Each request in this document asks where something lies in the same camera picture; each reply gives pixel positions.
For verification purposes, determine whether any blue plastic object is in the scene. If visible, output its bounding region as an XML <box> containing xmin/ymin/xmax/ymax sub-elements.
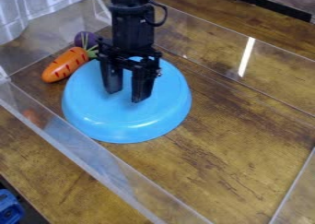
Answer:
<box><xmin>0</xmin><ymin>189</ymin><xmax>24</xmax><ymax>224</ymax></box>

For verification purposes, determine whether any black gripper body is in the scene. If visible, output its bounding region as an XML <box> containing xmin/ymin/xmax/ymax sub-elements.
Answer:
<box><xmin>98</xmin><ymin>6</ymin><xmax>164</xmax><ymax>73</ymax></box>

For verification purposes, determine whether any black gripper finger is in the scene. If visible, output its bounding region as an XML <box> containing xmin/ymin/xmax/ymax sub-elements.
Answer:
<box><xmin>132</xmin><ymin>67</ymin><xmax>156</xmax><ymax>103</ymax></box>
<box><xmin>102</xmin><ymin>59</ymin><xmax>123</xmax><ymax>94</ymax></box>

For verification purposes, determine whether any blue upside-down bowl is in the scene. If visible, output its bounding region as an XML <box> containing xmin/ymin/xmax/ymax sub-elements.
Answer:
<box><xmin>61</xmin><ymin>60</ymin><xmax>192</xmax><ymax>144</ymax></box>

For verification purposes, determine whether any clear acrylic enclosure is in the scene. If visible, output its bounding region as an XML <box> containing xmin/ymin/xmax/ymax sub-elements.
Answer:
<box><xmin>0</xmin><ymin>0</ymin><xmax>315</xmax><ymax>224</ymax></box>

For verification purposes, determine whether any white checkered curtain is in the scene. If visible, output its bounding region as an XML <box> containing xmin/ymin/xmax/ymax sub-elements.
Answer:
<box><xmin>0</xmin><ymin>0</ymin><xmax>108</xmax><ymax>46</ymax></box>

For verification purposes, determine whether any purple toy eggplant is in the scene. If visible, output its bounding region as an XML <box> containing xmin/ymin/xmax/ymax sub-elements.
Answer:
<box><xmin>74</xmin><ymin>31</ymin><xmax>98</xmax><ymax>49</ymax></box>

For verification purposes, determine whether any orange toy carrot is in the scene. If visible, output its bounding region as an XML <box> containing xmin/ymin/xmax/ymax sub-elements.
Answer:
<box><xmin>41</xmin><ymin>43</ymin><xmax>99</xmax><ymax>83</ymax></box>

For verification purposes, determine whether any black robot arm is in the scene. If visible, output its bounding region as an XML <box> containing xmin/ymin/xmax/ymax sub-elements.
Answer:
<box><xmin>98</xmin><ymin>0</ymin><xmax>167</xmax><ymax>103</ymax></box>

